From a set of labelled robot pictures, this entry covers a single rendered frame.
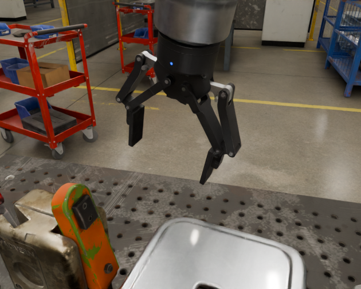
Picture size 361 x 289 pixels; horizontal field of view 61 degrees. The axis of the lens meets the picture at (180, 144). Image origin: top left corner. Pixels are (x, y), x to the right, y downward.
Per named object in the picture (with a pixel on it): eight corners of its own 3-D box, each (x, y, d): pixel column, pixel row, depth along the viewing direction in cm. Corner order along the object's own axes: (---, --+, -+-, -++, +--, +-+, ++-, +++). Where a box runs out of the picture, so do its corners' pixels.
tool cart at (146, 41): (152, 69, 449) (148, -4, 401) (180, 73, 432) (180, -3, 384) (120, 86, 386) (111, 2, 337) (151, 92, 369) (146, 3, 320)
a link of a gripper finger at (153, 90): (172, 85, 39) (167, 75, 39) (124, 114, 47) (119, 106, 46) (188, 73, 42) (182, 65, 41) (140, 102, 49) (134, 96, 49)
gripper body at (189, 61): (235, 34, 37) (218, 98, 44) (176, 13, 40) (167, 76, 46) (208, 54, 32) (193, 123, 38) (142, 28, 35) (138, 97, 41)
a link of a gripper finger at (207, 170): (216, 139, 45) (221, 141, 45) (207, 171, 49) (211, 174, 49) (208, 151, 43) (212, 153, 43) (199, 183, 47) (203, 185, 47)
